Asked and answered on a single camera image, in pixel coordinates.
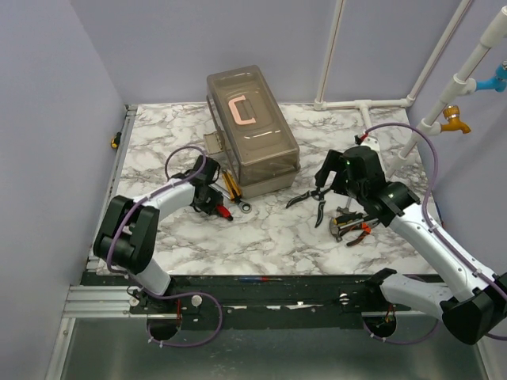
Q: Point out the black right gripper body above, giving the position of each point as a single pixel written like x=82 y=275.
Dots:
x=351 y=187

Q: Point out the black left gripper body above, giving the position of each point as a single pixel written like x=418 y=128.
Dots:
x=213 y=199

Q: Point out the red black handled tool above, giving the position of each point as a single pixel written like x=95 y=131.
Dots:
x=223 y=212

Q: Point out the translucent brown tool box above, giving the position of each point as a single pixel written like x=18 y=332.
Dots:
x=261 y=151

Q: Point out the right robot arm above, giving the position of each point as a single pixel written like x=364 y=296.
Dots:
x=472 y=299

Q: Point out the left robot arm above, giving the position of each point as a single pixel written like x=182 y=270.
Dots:
x=126 y=238

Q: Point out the yellow utility knife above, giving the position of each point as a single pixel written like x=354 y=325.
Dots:
x=231 y=186

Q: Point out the silver ratchet combination wrench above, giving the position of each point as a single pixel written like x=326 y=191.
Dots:
x=245 y=207

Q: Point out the orange black needle-nose pliers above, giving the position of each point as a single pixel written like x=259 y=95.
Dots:
x=365 y=228

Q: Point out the yellow black claw hammer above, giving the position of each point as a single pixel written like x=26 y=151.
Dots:
x=340 y=225

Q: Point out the yellow black screwdriver at edge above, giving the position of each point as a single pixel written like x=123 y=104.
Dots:
x=116 y=140

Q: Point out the yellow brass tap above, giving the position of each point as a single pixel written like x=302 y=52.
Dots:
x=453 y=122

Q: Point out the blue pipe fitting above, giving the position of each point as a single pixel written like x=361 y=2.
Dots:
x=497 y=82

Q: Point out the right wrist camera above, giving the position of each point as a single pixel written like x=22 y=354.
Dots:
x=366 y=140

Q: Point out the small black-handled ball hammer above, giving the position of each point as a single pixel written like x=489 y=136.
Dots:
x=346 y=209

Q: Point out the black mounting rail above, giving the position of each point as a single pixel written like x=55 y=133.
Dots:
x=217 y=302

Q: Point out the white pvc pipe frame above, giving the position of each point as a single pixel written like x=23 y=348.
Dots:
x=382 y=46

